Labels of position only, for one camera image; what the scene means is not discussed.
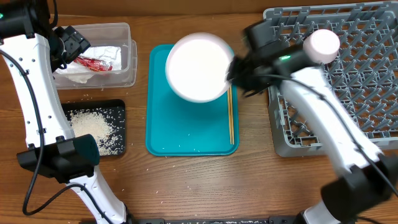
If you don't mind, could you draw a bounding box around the red snack wrapper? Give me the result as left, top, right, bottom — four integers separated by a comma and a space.
74, 56, 113, 72

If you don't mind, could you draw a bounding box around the grey dishwasher rack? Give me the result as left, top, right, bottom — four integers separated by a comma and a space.
263, 1, 397, 150

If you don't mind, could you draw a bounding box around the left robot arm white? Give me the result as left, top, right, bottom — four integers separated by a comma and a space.
1, 1, 134, 223

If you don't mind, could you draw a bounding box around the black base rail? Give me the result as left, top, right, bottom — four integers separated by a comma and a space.
134, 215, 295, 224

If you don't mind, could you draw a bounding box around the large white plate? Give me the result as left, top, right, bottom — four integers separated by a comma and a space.
165, 32, 234, 103

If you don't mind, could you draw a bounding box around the wooden chopstick right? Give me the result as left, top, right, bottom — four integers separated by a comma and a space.
228, 86, 234, 145

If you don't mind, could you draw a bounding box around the clear plastic waste bin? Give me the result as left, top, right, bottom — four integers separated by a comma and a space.
53, 22, 137, 90

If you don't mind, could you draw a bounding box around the white napkin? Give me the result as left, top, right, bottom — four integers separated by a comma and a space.
55, 46, 122, 83

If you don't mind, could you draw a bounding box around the black tray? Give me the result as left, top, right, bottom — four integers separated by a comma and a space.
62, 100, 126, 156

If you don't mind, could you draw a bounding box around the pile of rice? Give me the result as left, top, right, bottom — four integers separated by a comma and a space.
68, 109, 124, 156

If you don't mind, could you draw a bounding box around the small pink bowl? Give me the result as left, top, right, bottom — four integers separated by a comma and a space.
303, 29, 340, 64

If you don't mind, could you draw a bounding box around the wooden chopstick left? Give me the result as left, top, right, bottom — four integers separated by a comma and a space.
227, 87, 234, 144

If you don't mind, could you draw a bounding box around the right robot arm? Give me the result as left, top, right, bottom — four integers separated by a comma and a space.
227, 21, 397, 223

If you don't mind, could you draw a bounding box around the teal plastic tray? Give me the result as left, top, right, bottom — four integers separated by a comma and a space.
146, 44, 239, 157

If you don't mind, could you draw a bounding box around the wooden chopstick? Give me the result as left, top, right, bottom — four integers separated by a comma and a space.
228, 86, 234, 145
227, 87, 234, 144

